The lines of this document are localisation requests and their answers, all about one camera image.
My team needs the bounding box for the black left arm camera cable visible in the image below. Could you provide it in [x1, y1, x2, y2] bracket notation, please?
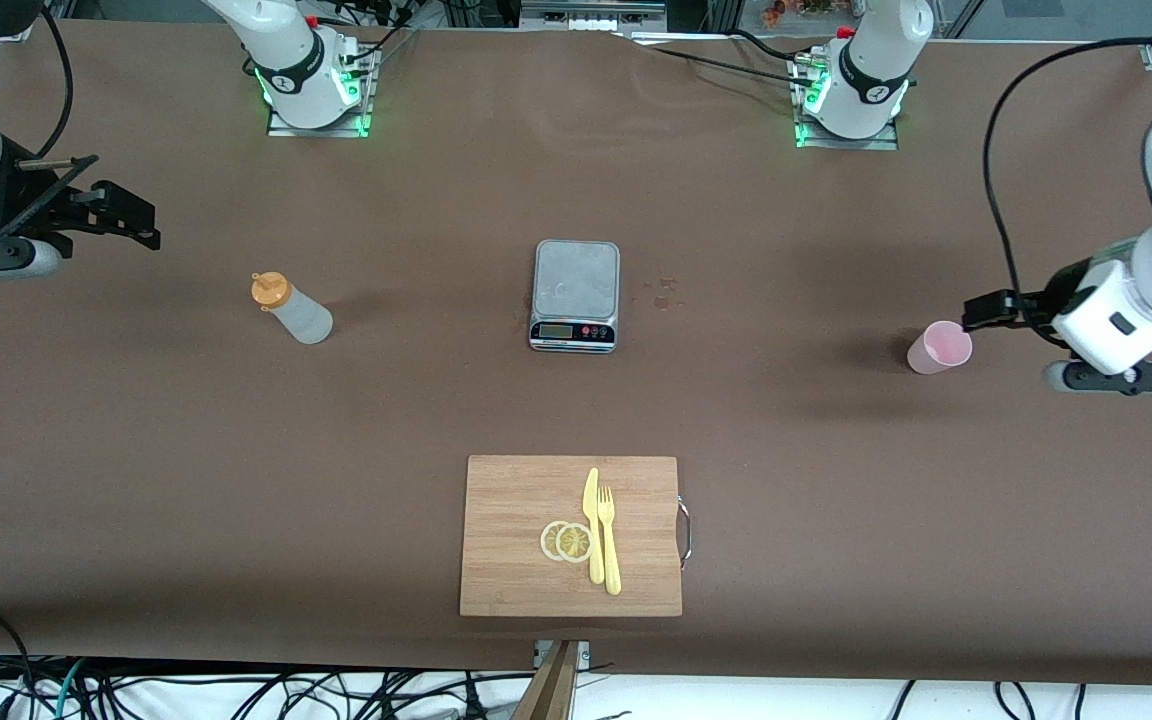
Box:
[982, 38, 1152, 331]

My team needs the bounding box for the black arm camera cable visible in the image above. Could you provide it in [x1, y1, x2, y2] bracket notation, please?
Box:
[0, 5, 77, 256]
[982, 38, 1152, 331]

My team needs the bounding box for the white power strip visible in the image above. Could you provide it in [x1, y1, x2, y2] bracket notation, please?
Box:
[520, 0, 669, 33]

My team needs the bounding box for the silver digital kitchen scale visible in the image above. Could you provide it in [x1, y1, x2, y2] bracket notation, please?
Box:
[529, 240, 622, 353]

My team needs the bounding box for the thin black base cable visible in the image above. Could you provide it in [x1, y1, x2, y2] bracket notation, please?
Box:
[624, 33, 805, 93]

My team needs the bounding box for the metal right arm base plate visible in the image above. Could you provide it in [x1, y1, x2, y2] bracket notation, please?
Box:
[266, 45, 379, 139]

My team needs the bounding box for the clear sauce bottle orange cap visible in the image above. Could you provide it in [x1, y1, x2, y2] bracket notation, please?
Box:
[250, 271, 334, 346]

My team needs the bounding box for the brown table cover sheet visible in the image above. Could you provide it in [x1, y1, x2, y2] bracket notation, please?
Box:
[0, 18, 1152, 687]

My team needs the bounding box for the yellow plastic fork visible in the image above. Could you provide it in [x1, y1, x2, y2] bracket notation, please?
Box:
[596, 486, 624, 597]

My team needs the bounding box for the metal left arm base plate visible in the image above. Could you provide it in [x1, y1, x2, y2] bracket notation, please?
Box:
[793, 55, 900, 152]

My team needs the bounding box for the black right base cable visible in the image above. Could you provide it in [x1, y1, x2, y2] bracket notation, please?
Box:
[334, 0, 424, 79]

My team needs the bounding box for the yellow plastic knife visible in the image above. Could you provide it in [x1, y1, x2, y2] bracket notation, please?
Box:
[582, 467, 605, 586]

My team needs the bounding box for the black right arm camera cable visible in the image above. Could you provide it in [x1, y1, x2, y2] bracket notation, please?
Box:
[0, 5, 77, 256]

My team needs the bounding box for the wooden cutting board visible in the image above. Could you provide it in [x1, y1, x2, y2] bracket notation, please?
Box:
[459, 455, 693, 618]

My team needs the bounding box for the small metal bracket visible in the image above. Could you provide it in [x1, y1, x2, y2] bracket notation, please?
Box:
[534, 640, 592, 669]

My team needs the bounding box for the teal floor cable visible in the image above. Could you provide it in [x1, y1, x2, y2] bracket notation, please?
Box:
[54, 657, 89, 720]

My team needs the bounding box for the pink plastic cup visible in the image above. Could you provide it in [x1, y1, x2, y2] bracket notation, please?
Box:
[907, 320, 974, 376]

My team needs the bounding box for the wooden beam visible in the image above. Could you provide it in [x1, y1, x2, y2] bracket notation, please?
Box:
[509, 640, 582, 720]

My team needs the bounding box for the thick black base cable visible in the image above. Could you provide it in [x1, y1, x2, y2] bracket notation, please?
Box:
[726, 28, 829, 73]

